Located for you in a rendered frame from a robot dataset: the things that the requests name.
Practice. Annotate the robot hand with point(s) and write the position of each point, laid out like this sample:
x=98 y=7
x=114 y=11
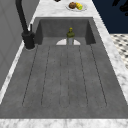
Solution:
x=122 y=6

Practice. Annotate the white plate with grey rim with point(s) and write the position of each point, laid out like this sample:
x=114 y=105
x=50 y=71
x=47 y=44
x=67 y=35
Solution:
x=83 y=8

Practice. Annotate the small yellow fruit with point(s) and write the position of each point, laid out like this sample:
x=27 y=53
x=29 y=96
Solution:
x=79 y=6

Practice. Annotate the small brown round thing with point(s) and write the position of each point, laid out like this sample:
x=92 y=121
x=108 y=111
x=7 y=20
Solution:
x=72 y=5

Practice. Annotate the olive green bottle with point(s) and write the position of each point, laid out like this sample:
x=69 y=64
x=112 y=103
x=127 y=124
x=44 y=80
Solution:
x=70 y=36

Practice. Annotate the grey sink with draining board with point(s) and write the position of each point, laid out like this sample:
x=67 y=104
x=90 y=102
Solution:
x=60 y=83

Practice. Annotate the black tap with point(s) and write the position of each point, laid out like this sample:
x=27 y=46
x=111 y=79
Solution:
x=28 y=38

